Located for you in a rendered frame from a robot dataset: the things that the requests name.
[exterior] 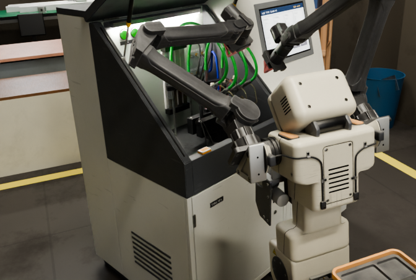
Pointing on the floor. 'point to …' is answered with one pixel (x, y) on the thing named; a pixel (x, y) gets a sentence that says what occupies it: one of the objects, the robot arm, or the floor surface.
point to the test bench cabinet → (153, 228)
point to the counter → (36, 123)
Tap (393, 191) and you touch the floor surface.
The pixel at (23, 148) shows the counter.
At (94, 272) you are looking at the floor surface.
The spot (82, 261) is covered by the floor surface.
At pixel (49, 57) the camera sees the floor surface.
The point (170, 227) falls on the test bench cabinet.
